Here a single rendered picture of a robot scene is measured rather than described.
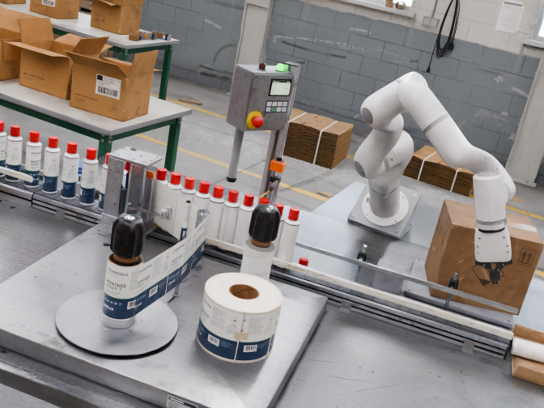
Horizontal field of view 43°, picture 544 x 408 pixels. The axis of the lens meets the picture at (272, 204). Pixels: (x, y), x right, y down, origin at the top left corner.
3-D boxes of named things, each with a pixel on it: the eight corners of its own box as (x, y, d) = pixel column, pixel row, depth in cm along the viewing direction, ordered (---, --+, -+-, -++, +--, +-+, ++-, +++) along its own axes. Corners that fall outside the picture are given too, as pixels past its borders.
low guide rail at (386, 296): (183, 235, 231) (184, 231, 230) (184, 235, 232) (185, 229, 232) (511, 340, 207) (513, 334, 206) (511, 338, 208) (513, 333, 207)
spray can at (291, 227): (273, 267, 226) (285, 209, 218) (276, 261, 231) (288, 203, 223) (289, 271, 225) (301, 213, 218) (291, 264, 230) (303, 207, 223)
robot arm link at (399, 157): (362, 180, 276) (358, 142, 256) (400, 155, 279) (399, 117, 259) (380, 200, 269) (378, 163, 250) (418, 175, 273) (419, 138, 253)
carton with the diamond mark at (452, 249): (429, 296, 234) (452, 223, 224) (423, 265, 257) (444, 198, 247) (519, 316, 233) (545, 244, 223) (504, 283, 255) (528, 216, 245)
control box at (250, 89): (225, 122, 224) (235, 63, 217) (267, 121, 234) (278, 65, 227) (243, 132, 217) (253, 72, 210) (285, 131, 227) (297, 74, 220)
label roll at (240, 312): (274, 367, 174) (285, 317, 169) (194, 357, 172) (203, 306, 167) (270, 324, 193) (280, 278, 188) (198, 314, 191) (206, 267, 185)
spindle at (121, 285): (93, 321, 176) (104, 218, 166) (112, 306, 184) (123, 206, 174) (125, 333, 174) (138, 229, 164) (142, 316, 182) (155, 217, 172)
